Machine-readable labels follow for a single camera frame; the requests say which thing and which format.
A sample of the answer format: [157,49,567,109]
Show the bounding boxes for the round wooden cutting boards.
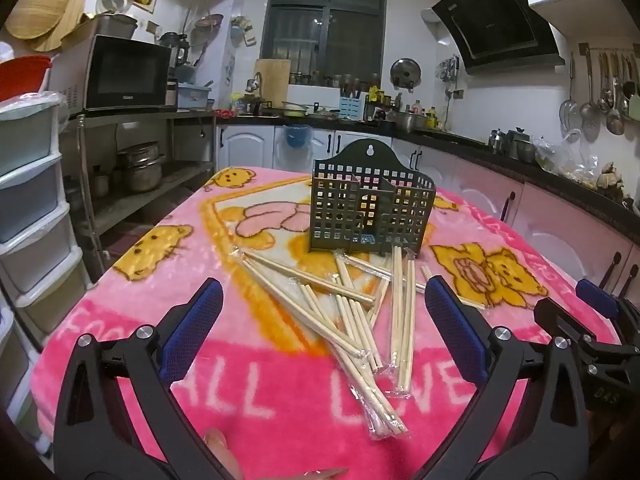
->
[5,0,86,41]

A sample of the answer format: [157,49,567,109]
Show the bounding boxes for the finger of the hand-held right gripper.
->
[575,279,640,333]
[532,297,623,361]

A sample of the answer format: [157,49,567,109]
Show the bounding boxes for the grey plastic bin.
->
[92,14,138,41]

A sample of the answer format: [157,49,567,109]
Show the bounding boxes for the hanging metal pan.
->
[192,12,225,68]

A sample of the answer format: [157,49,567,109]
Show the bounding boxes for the stacked steel pots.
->
[116,142,166,193]

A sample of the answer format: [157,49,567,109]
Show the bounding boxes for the dark blender jug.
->
[160,31,191,68]

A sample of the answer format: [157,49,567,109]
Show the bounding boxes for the dark perforated utensil holder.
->
[309,139,437,256]

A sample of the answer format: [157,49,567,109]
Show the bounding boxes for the blue plastic bag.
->
[284,124,312,148]

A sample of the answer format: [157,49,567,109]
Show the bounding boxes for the metal faucet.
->
[245,72,266,106]

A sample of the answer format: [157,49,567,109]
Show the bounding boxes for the pile of ginger roots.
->
[597,161,636,206]

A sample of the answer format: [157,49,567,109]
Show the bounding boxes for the pink printed blanket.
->
[30,165,623,480]

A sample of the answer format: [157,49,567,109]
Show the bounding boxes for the black kitchen countertop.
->
[215,110,640,241]

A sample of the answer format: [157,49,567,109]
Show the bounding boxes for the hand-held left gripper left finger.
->
[52,277,236,480]

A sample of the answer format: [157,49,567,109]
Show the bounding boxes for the row of hanging metal ladles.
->
[559,45,640,136]

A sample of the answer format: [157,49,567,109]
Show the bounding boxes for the wooden cutting board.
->
[254,58,292,110]

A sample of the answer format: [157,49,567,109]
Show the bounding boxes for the black range hood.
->
[431,0,566,73]

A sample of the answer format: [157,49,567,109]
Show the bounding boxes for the hanging paper package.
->
[231,16,256,46]

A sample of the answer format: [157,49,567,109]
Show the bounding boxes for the hanging kitchen tools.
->
[437,55,461,83]

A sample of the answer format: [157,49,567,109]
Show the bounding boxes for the red plastic basin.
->
[0,56,53,103]

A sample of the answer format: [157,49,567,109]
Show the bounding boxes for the white kitchen cabinets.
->
[215,124,640,291]

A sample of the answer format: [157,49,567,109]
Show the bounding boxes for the blue knife block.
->
[339,95,362,122]

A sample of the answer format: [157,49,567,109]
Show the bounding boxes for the group of condiment bottles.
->
[400,99,441,128]

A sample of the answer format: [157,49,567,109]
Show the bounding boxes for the steel canister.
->
[505,129,536,161]

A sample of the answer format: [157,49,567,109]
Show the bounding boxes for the pile of chopsticks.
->
[232,245,488,441]

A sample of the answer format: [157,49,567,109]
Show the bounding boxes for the round wooden board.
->
[30,0,91,53]

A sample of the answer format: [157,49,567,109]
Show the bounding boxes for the black microwave oven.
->
[50,34,173,113]

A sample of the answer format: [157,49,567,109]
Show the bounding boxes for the metal pot lid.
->
[390,58,423,92]

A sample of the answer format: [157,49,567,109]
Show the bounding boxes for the person's left hand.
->
[204,427,351,480]

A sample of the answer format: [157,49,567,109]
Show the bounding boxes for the white plastic drawer unit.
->
[0,91,88,456]

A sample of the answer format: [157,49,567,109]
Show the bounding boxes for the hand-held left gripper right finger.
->
[410,275,593,480]

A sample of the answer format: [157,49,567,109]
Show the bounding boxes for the row of glass jars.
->
[289,71,383,88]

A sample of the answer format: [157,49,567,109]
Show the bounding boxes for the metal storage rack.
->
[67,107,218,286]

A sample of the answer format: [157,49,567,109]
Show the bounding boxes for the clear plastic bag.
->
[532,127,598,181]

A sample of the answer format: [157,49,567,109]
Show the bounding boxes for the dark framed window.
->
[260,0,388,88]

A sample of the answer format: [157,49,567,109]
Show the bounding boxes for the steel basin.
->
[395,110,428,133]

